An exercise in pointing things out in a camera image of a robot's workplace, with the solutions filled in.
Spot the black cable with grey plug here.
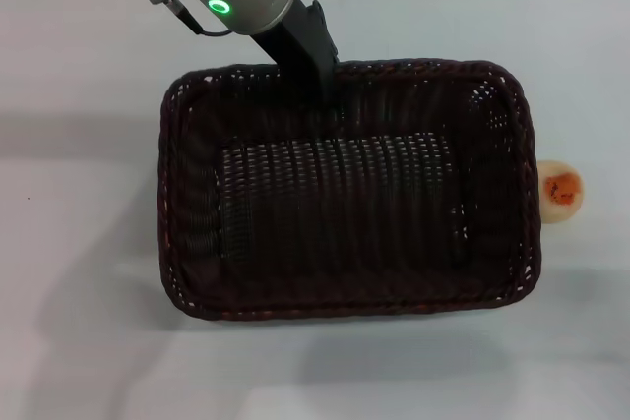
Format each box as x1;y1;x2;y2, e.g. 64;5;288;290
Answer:
146;0;232;39

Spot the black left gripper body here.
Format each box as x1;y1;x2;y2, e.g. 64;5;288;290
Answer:
249;0;341;78

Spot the round bun with orange spot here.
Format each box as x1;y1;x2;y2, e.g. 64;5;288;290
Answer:
535;158;587;227

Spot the dark brown woven basket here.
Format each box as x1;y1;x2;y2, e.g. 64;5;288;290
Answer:
157;58;542;323

